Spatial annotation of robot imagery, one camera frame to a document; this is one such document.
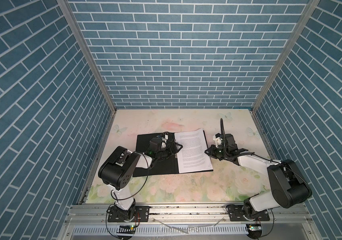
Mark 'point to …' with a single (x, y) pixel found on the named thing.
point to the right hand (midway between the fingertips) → (204, 149)
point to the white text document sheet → (194, 156)
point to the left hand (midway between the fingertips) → (179, 149)
